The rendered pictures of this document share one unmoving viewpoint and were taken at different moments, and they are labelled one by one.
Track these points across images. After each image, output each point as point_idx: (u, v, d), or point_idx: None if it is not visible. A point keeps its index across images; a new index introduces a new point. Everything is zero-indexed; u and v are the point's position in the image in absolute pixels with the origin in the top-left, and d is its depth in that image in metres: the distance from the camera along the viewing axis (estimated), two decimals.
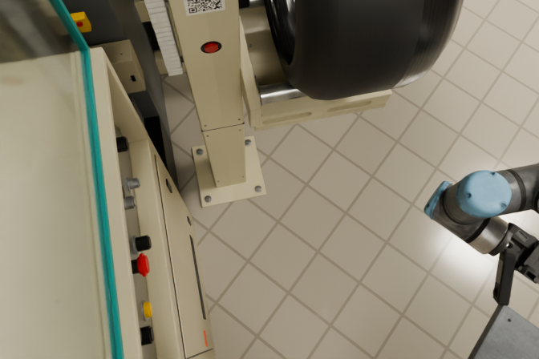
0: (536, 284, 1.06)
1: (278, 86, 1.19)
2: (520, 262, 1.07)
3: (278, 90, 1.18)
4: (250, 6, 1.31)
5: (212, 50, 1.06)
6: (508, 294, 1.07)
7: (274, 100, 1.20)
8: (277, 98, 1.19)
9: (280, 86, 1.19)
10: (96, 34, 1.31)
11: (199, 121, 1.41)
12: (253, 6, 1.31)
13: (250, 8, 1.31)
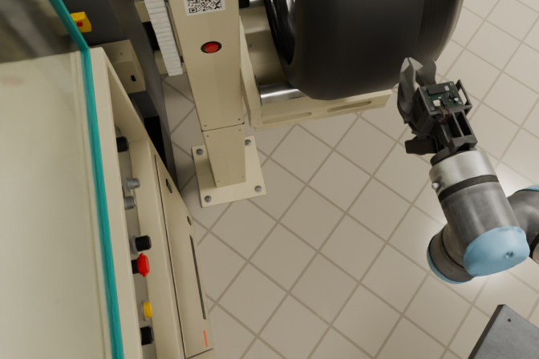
0: None
1: (278, 86, 1.19)
2: None
3: (278, 90, 1.18)
4: (250, 6, 1.31)
5: (212, 50, 1.06)
6: None
7: (274, 100, 1.20)
8: (277, 98, 1.19)
9: (280, 86, 1.19)
10: (96, 34, 1.31)
11: (199, 121, 1.41)
12: (253, 6, 1.31)
13: (250, 8, 1.31)
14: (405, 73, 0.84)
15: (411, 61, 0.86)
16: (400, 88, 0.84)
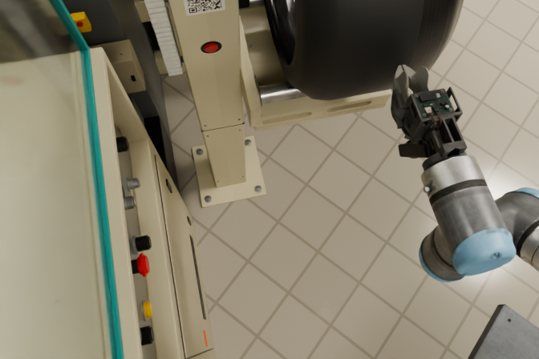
0: None
1: (276, 83, 1.21)
2: None
3: (276, 82, 1.20)
4: (251, 6, 1.29)
5: (212, 50, 1.06)
6: None
7: (273, 89, 1.18)
8: (276, 86, 1.19)
9: (277, 83, 1.21)
10: (96, 34, 1.31)
11: (199, 121, 1.41)
12: (254, 4, 1.28)
13: (251, 2, 1.28)
14: (399, 79, 0.87)
15: (405, 67, 0.89)
16: (394, 94, 0.87)
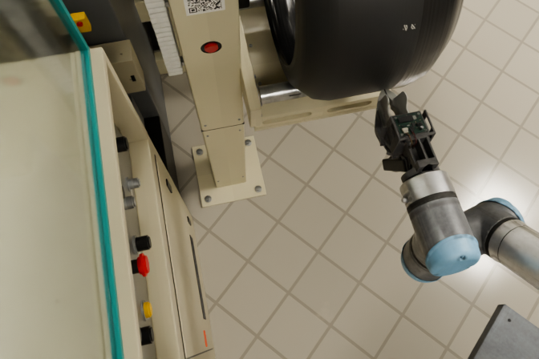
0: None
1: (277, 83, 1.19)
2: None
3: (277, 86, 1.19)
4: (251, 8, 1.30)
5: (212, 50, 1.06)
6: None
7: (274, 97, 1.19)
8: (277, 94, 1.19)
9: (279, 83, 1.19)
10: (96, 34, 1.31)
11: (199, 121, 1.41)
12: (253, 7, 1.30)
13: (251, 8, 1.30)
14: (381, 102, 0.98)
15: (387, 91, 1.00)
16: (377, 115, 0.98)
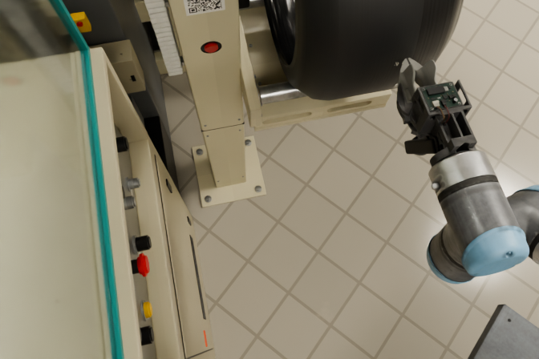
0: None
1: (280, 101, 1.21)
2: None
3: (278, 100, 1.22)
4: None
5: (212, 50, 1.06)
6: None
7: None
8: None
9: (281, 101, 1.21)
10: (96, 34, 1.31)
11: (199, 121, 1.41)
12: None
13: None
14: (404, 74, 0.84)
15: (411, 62, 0.86)
16: (399, 89, 0.84)
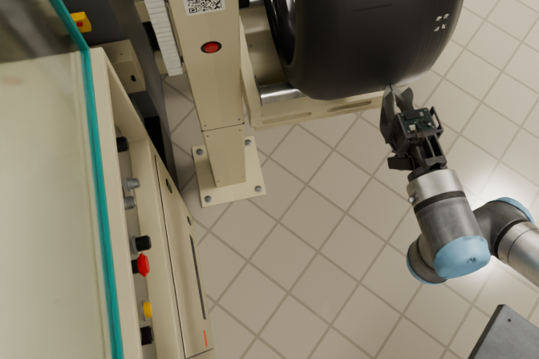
0: None
1: None
2: None
3: None
4: None
5: (212, 50, 1.06)
6: None
7: (270, 84, 1.21)
8: (273, 84, 1.22)
9: None
10: (96, 34, 1.31)
11: (199, 121, 1.41)
12: None
13: None
14: (387, 98, 0.95)
15: (393, 87, 0.97)
16: (382, 112, 0.95)
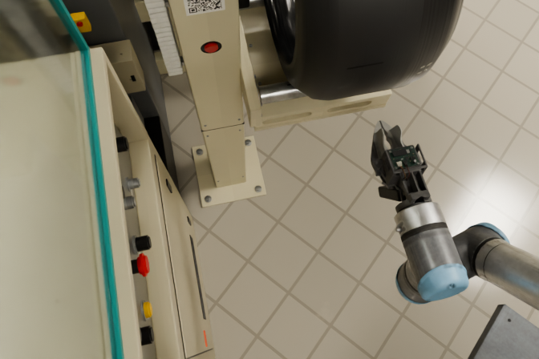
0: None
1: None
2: None
3: (275, 83, 1.21)
4: (251, 2, 1.28)
5: (212, 50, 1.06)
6: None
7: (272, 86, 1.19)
8: (275, 84, 1.19)
9: None
10: (96, 34, 1.31)
11: (199, 121, 1.41)
12: (253, 1, 1.28)
13: None
14: (377, 135, 1.04)
15: (382, 123, 1.07)
16: (373, 147, 1.05)
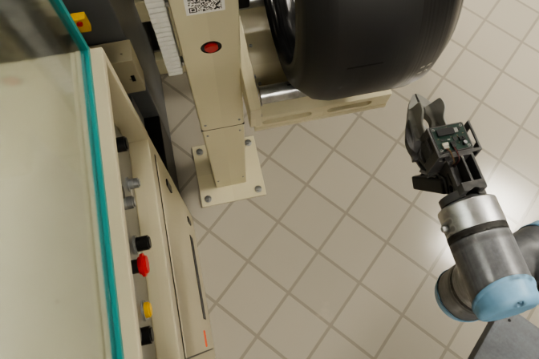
0: None
1: None
2: None
3: (275, 83, 1.21)
4: (251, 2, 1.28)
5: (212, 50, 1.06)
6: None
7: (272, 86, 1.19)
8: (275, 84, 1.19)
9: None
10: (96, 34, 1.31)
11: (199, 121, 1.41)
12: (253, 1, 1.28)
13: None
14: (413, 110, 0.83)
15: (419, 97, 0.86)
16: (408, 126, 0.84)
